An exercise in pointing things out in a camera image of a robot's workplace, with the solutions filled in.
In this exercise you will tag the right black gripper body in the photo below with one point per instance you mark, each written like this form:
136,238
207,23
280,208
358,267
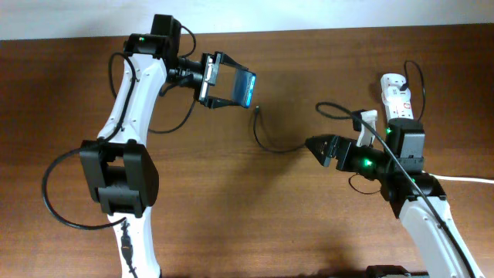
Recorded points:
369,161

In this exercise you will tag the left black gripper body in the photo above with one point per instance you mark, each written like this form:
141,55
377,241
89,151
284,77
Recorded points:
197,74

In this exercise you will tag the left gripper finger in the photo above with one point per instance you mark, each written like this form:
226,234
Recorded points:
229,61
216,102

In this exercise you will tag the blue Galaxy smartphone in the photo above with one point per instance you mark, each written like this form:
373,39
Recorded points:
243,87

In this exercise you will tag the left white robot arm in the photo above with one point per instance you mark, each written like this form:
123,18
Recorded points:
119,171

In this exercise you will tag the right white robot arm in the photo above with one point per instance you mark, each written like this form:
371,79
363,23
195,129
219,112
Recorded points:
416,198

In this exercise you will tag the white power strip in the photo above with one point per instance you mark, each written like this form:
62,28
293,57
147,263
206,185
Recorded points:
397,102

